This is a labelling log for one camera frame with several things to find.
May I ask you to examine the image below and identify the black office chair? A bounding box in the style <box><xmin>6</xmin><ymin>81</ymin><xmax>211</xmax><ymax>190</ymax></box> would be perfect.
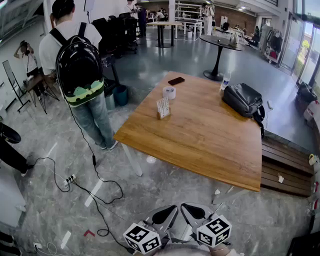
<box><xmin>118</xmin><ymin>12</ymin><xmax>139</xmax><ymax>55</ymax></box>

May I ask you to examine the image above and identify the round wooden table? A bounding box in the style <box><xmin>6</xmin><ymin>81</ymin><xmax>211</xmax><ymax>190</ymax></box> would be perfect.
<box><xmin>146</xmin><ymin>21</ymin><xmax>184</xmax><ymax>49</ymax></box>

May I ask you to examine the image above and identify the dark wooden bench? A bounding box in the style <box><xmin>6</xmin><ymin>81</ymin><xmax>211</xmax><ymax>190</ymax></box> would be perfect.
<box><xmin>260</xmin><ymin>136</ymin><xmax>315</xmax><ymax>198</ymax></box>

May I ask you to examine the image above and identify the black shoulder bag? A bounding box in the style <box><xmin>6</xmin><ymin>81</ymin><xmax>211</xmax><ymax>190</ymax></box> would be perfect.
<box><xmin>221</xmin><ymin>82</ymin><xmax>266</xmax><ymax>139</ymax></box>

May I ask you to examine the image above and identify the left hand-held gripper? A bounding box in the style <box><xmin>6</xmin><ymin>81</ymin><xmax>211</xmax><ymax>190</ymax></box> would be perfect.
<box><xmin>122</xmin><ymin>204</ymin><xmax>180</xmax><ymax>255</ymax></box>

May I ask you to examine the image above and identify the person's grey clothing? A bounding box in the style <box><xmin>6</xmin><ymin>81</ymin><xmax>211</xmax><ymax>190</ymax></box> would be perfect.
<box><xmin>151</xmin><ymin>242</ymin><xmax>213</xmax><ymax>256</ymax></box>

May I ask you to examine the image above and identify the black backpack with green trim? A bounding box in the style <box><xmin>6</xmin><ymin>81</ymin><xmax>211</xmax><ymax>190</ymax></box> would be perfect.
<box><xmin>49</xmin><ymin>21</ymin><xmax>105</xmax><ymax>109</ymax></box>

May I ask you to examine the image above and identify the grey waste bin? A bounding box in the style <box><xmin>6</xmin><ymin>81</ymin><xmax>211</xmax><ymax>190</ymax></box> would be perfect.
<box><xmin>104</xmin><ymin>93</ymin><xmax>116</xmax><ymax>111</ymax></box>

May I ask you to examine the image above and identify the clear plastic water bottle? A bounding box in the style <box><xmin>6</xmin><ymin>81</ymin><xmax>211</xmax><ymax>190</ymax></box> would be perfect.
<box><xmin>220</xmin><ymin>71</ymin><xmax>232</xmax><ymax>91</ymax></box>

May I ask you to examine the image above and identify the white rectangular table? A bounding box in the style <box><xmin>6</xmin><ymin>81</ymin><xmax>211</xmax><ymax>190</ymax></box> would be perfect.
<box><xmin>174</xmin><ymin>20</ymin><xmax>204</xmax><ymax>42</ymax></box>

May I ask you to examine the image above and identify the clothes rack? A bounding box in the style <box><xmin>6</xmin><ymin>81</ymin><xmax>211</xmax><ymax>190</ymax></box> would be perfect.
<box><xmin>264</xmin><ymin>28</ymin><xmax>284</xmax><ymax>64</ymax></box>

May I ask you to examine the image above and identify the white power strip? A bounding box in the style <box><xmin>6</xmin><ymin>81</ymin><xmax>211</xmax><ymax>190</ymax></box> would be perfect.
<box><xmin>63</xmin><ymin>174</ymin><xmax>77</xmax><ymax>187</ymax></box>

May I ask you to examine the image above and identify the black smartphone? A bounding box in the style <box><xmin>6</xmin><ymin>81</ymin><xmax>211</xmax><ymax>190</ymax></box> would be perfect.
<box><xmin>167</xmin><ymin>76</ymin><xmax>186</xmax><ymax>86</ymax></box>

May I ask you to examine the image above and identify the round black pedestal table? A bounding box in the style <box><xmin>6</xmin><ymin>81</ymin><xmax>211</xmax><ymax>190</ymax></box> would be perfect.
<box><xmin>199</xmin><ymin>34</ymin><xmax>245</xmax><ymax>82</ymax></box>

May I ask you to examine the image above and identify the person's right forearm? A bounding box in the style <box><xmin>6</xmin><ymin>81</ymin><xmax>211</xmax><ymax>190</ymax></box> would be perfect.
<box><xmin>210</xmin><ymin>243</ymin><xmax>238</xmax><ymax>256</ymax></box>

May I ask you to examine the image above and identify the black bag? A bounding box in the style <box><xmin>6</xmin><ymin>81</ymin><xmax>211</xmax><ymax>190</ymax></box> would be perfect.
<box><xmin>295</xmin><ymin>81</ymin><xmax>319</xmax><ymax>104</ymax></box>

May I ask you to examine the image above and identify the white tape roll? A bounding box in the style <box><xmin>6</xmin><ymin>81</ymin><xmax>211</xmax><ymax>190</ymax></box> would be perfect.
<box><xmin>162</xmin><ymin>85</ymin><xmax>177</xmax><ymax>100</ymax></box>

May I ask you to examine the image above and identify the whiteboard easel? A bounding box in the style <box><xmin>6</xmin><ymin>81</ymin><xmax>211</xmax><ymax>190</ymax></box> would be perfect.
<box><xmin>2</xmin><ymin>59</ymin><xmax>31</xmax><ymax>112</ymax></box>

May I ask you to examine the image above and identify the black power cable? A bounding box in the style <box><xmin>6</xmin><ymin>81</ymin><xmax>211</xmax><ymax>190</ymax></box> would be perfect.
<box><xmin>32</xmin><ymin>99</ymin><xmax>136</xmax><ymax>253</ymax></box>

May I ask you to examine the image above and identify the teal waste bin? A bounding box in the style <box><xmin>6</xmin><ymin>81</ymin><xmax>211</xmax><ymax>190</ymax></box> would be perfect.
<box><xmin>113</xmin><ymin>84</ymin><xmax>129</xmax><ymax>107</ymax></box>

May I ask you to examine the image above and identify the white cabinet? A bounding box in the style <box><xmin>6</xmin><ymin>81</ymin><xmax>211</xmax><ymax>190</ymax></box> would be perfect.
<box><xmin>0</xmin><ymin>167</ymin><xmax>27</xmax><ymax>228</ymax></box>

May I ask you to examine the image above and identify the metal kettle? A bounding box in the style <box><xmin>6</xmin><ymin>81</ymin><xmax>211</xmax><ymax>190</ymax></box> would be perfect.
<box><xmin>228</xmin><ymin>32</ymin><xmax>240</xmax><ymax>48</ymax></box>

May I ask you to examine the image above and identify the folding wooden table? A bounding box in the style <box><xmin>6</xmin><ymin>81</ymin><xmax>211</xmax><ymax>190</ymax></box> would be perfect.
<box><xmin>23</xmin><ymin>72</ymin><xmax>60</xmax><ymax>115</ymax></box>

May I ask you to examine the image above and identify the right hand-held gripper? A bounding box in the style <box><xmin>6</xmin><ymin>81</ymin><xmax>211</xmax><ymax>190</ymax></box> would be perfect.
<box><xmin>180</xmin><ymin>202</ymin><xmax>233</xmax><ymax>249</ymax></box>

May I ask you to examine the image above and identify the white table leg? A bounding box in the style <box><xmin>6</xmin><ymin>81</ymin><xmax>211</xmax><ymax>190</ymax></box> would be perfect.
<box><xmin>211</xmin><ymin>185</ymin><xmax>249</xmax><ymax>206</ymax></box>
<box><xmin>120</xmin><ymin>142</ymin><xmax>144</xmax><ymax>178</ymax></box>

